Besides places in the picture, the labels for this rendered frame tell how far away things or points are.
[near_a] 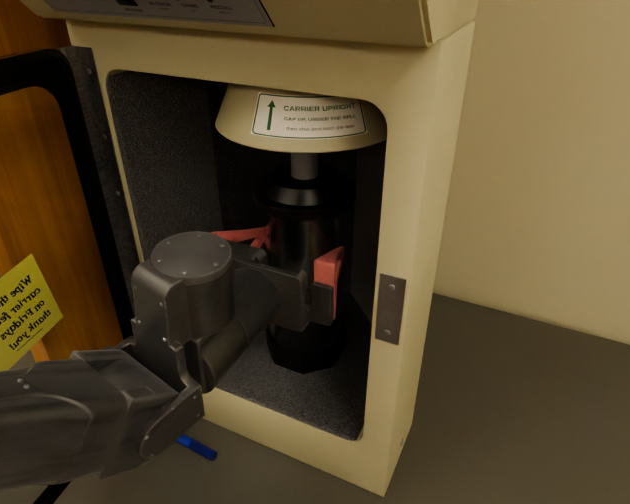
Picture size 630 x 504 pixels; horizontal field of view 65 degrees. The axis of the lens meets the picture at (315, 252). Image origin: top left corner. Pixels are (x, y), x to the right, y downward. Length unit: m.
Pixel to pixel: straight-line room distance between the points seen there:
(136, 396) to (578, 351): 0.67
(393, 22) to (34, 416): 0.29
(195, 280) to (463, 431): 0.44
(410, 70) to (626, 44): 0.46
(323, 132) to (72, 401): 0.26
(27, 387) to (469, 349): 0.62
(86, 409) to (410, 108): 0.27
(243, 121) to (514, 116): 0.46
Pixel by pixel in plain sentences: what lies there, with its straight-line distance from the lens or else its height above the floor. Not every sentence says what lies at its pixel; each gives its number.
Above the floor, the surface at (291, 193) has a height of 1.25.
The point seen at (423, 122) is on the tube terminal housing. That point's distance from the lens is 0.34.
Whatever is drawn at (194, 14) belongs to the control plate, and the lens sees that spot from 0.36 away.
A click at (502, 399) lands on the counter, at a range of 0.74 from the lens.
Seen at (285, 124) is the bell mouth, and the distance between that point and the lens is 0.41.
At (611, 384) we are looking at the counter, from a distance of 0.82.
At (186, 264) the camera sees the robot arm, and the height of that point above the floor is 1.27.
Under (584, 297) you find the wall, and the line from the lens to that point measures 0.90.
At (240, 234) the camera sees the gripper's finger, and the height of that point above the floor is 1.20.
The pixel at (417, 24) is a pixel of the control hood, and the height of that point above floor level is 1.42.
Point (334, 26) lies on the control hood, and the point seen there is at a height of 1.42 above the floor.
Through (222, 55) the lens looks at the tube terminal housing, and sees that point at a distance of 0.40.
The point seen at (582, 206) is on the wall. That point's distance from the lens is 0.82.
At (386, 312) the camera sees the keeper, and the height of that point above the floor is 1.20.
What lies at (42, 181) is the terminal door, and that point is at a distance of 0.47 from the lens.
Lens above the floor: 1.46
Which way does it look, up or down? 32 degrees down
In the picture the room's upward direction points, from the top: straight up
